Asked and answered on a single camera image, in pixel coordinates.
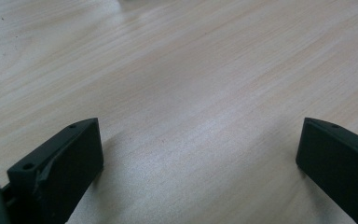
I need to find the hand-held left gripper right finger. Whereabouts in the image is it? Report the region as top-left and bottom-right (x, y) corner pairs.
(295, 117), (358, 224)

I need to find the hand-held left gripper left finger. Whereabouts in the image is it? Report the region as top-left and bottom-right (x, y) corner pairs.
(7, 117), (104, 224)

